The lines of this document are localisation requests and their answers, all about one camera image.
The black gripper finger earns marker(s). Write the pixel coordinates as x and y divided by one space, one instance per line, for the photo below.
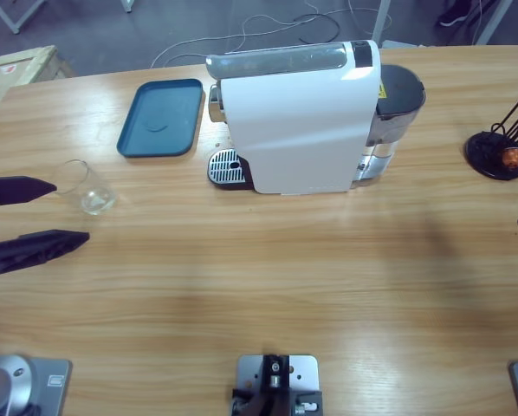
16 190
34 249

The grey camera mount dark post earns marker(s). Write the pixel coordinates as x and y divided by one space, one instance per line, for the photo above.
302 368

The white metal frame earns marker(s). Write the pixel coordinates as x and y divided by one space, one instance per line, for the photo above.
14 27

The clear water tank black lid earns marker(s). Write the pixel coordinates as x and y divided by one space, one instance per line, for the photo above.
399 91

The wooden crate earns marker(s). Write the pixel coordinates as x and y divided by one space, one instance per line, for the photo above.
25 65

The clear drinking glass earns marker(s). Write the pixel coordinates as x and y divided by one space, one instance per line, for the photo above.
96 201

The orange coffee capsule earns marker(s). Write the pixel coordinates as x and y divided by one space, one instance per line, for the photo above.
511 158

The white metal table leg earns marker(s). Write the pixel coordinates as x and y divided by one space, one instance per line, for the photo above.
381 21

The blue rectangular tray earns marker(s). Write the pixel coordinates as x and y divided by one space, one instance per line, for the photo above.
163 117

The white foot plate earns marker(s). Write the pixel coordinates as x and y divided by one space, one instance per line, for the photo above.
399 43

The white capsule coffee machine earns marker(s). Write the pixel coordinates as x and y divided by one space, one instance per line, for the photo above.
293 130

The white slanted frame bar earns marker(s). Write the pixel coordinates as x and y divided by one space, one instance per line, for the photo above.
495 21

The short white leg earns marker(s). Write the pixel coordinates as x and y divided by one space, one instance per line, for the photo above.
128 5

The black capsule holder with rods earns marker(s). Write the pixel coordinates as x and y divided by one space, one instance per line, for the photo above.
484 151

